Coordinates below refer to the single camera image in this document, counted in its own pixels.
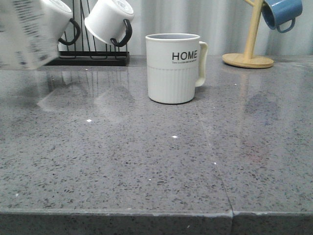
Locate wooden mug tree stand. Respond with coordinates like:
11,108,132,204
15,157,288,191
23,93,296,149
222,0,274,69

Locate blue hanging mug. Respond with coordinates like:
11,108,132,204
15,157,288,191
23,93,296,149
261,0,303,33

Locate white milk carton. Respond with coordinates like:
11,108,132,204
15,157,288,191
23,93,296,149
0,0,58,70

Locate white HOME mug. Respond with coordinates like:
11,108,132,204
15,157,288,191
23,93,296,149
145,33,208,104

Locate white hanging mug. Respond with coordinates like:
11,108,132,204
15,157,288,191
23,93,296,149
40,0,81,46
84,0,134,47

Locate black wire mug rack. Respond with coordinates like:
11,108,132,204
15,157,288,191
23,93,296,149
48,0,130,66

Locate left white hanging mug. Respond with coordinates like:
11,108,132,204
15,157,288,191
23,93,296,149
40,0,81,46

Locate right white hanging mug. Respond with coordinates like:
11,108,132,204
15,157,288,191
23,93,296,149
84,0,134,47

